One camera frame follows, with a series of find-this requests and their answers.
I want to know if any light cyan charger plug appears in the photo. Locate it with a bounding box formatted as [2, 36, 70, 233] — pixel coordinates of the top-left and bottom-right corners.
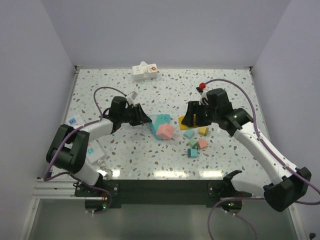
[183, 129, 195, 140]

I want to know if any white cartoon sticker adapter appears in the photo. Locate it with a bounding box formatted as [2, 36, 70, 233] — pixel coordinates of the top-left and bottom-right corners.
[147, 63, 158, 79]

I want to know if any light blue triangular item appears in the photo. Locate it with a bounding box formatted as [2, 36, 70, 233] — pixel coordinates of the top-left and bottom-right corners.
[148, 114, 171, 141]

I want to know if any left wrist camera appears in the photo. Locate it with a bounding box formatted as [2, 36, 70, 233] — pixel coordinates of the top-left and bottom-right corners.
[126, 91, 138, 105]

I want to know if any white power strip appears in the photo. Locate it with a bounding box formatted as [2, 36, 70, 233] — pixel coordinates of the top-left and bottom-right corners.
[65, 114, 106, 165]

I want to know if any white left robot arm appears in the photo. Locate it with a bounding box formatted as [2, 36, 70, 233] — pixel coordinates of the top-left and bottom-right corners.
[43, 96, 152, 196]

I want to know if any yellow charger plug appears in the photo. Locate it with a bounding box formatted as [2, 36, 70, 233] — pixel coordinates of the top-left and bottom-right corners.
[198, 126, 209, 136]

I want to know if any salmon pink charger plug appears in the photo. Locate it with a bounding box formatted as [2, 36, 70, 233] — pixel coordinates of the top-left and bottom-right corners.
[197, 139, 208, 150]

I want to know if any teal blue charger plug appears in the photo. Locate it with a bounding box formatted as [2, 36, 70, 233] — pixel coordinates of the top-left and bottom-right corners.
[187, 148, 198, 158]

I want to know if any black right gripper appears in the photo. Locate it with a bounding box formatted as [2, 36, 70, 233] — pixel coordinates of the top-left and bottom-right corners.
[182, 100, 220, 127]

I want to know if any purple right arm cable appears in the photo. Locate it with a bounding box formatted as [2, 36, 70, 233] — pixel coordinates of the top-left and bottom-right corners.
[203, 78, 320, 240]

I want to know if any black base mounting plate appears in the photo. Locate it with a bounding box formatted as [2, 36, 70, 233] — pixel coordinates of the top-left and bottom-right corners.
[73, 179, 252, 211]

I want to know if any pink cube socket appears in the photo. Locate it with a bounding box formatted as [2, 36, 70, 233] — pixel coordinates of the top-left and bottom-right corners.
[156, 123, 175, 140]

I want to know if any white coiled power cord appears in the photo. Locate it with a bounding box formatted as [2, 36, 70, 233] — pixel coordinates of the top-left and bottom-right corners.
[96, 159, 115, 181]

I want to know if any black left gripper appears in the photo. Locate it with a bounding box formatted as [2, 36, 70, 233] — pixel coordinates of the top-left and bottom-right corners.
[119, 103, 152, 126]

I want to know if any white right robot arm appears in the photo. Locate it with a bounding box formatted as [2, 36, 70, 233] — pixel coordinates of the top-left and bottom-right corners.
[182, 85, 312, 212]

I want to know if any aluminium frame rail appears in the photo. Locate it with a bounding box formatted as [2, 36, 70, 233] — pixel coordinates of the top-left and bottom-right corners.
[32, 179, 75, 200]

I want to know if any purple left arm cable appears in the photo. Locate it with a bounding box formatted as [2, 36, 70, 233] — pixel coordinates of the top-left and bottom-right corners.
[42, 86, 128, 215]

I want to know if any yellow cube socket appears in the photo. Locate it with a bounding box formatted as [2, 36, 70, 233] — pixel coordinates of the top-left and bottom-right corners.
[178, 115, 198, 131]

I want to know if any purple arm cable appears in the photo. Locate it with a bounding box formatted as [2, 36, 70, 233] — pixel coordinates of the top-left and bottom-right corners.
[42, 86, 128, 215]
[203, 78, 320, 240]

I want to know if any white socket adapter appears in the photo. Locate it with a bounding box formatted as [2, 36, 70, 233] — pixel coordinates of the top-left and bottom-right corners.
[132, 61, 148, 81]

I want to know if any green charger plug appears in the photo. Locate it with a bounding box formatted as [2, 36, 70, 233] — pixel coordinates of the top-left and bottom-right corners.
[188, 138, 199, 149]

